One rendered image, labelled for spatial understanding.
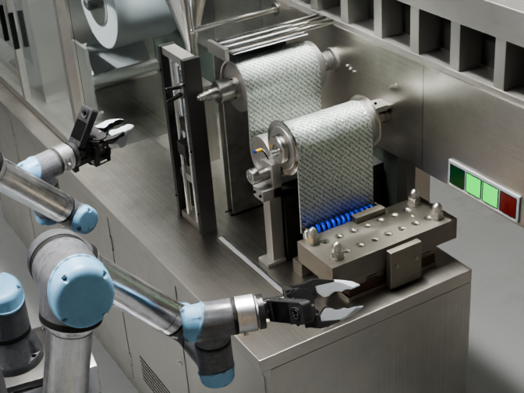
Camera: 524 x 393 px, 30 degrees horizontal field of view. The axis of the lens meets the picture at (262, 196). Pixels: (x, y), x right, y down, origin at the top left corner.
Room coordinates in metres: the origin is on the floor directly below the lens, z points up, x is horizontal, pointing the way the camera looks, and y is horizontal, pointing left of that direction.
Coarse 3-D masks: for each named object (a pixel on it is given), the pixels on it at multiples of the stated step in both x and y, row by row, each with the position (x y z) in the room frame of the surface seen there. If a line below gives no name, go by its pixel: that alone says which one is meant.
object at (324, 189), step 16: (336, 160) 2.27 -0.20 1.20; (352, 160) 2.29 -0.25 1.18; (368, 160) 2.32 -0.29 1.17; (304, 176) 2.22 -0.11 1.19; (320, 176) 2.24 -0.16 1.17; (336, 176) 2.26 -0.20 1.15; (352, 176) 2.29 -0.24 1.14; (368, 176) 2.31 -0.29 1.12; (304, 192) 2.22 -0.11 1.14; (320, 192) 2.24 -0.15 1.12; (336, 192) 2.26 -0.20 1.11; (352, 192) 2.29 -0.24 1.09; (368, 192) 2.31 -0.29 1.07; (304, 208) 2.21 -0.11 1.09; (320, 208) 2.24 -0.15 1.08; (336, 208) 2.26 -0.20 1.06; (352, 208) 2.29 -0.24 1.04; (304, 224) 2.21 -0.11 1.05
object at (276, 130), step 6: (360, 102) 2.38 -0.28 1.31; (366, 108) 2.36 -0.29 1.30; (372, 114) 2.35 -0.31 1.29; (372, 120) 2.34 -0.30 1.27; (276, 126) 2.28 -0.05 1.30; (372, 126) 2.33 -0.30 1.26; (276, 132) 2.28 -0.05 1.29; (282, 132) 2.25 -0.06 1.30; (288, 138) 2.23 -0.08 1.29; (288, 144) 2.23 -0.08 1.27; (294, 156) 2.21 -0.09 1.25; (288, 162) 2.23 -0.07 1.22; (288, 168) 2.24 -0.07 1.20
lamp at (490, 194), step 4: (484, 184) 2.07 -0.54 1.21; (484, 188) 2.07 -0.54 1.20; (488, 188) 2.06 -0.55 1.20; (492, 188) 2.04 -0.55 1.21; (484, 192) 2.07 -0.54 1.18; (488, 192) 2.06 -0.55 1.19; (492, 192) 2.04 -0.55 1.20; (496, 192) 2.03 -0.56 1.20; (484, 196) 2.07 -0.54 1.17; (488, 196) 2.06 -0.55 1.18; (492, 196) 2.04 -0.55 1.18; (496, 196) 2.03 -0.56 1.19; (484, 200) 2.07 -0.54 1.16; (488, 200) 2.05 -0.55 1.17; (492, 200) 2.04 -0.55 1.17; (496, 200) 2.03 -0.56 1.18; (492, 204) 2.04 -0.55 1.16; (496, 204) 2.03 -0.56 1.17
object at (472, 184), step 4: (468, 176) 2.12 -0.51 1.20; (472, 176) 2.11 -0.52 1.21; (468, 180) 2.12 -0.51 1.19; (472, 180) 2.11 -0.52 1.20; (476, 180) 2.09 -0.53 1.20; (468, 184) 2.12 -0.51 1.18; (472, 184) 2.11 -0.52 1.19; (476, 184) 2.09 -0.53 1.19; (468, 188) 2.12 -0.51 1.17; (472, 188) 2.11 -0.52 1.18; (476, 188) 2.09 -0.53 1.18; (472, 192) 2.11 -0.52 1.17; (476, 192) 2.09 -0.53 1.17
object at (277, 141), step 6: (270, 138) 2.27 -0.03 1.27; (276, 138) 2.25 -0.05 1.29; (282, 138) 2.25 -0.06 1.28; (270, 144) 2.27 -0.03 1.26; (276, 144) 2.25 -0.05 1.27; (282, 144) 2.23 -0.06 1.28; (270, 150) 2.28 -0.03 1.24; (282, 150) 2.22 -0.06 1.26; (288, 150) 2.23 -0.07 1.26; (276, 156) 2.25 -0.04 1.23; (282, 156) 2.22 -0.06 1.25; (288, 156) 2.23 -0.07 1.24; (282, 162) 2.23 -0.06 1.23
